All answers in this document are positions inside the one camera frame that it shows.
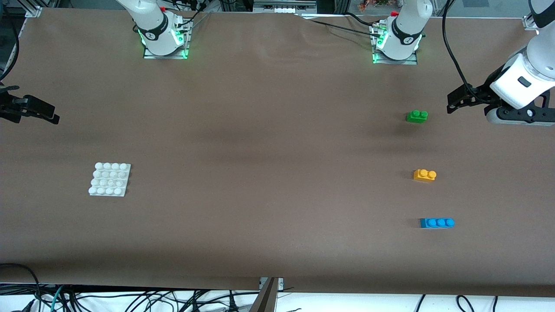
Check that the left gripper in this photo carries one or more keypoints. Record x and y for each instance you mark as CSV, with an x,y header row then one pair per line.
x,y
484,92

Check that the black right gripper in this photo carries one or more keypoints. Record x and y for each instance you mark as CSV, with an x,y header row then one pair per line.
x,y
9,107

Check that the yellow two-stud block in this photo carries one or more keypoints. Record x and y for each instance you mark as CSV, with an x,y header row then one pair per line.
x,y
424,175

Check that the white studded base plate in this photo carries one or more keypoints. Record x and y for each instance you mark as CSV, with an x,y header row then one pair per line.
x,y
109,180

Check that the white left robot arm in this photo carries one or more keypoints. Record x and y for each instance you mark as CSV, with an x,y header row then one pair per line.
x,y
407,30

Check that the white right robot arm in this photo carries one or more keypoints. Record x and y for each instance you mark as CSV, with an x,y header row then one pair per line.
x,y
151,26

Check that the green two-stud block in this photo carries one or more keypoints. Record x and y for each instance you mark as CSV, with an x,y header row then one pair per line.
x,y
417,116

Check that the blue three-stud block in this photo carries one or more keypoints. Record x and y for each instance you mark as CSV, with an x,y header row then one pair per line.
x,y
437,223

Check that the orange object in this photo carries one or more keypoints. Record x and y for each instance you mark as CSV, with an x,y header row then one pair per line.
x,y
373,4

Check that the grey power strip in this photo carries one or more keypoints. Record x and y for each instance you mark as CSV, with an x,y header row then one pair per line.
x,y
282,8

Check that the brown paper table cover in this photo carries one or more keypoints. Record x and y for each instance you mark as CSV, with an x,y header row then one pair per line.
x,y
260,216

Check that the aluminium table edge profile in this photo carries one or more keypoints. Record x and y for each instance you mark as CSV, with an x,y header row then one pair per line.
x,y
266,299

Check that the aluminium corner bracket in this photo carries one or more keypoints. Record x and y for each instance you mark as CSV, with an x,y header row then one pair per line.
x,y
531,22

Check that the aluminium frame profile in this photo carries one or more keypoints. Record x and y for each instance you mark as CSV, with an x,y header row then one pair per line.
x,y
32,9

